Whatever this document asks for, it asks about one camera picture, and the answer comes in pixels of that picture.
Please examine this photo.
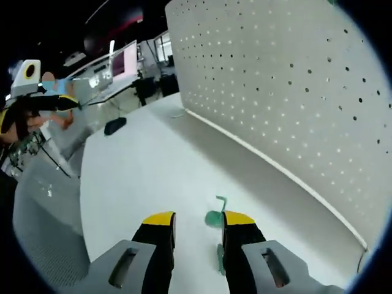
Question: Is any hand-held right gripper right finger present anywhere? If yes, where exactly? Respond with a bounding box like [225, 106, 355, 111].
[220, 209, 344, 294]

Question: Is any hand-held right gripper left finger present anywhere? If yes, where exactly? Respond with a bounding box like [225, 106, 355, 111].
[72, 210, 178, 294]

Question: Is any white perforated mounting plate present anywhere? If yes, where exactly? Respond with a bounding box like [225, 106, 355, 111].
[165, 0, 392, 249]

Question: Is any background white desk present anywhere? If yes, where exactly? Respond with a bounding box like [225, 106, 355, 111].
[66, 73, 141, 107]

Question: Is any black computer mouse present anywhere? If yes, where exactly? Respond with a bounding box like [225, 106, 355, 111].
[103, 117, 127, 137]

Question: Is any pink screen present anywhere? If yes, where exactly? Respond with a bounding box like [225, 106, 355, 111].
[110, 40, 138, 80]

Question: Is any grey mesh office chair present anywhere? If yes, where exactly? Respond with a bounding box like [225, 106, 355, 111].
[12, 153, 92, 290]

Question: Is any black office chair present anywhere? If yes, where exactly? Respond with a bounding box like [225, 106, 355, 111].
[134, 73, 180, 107]

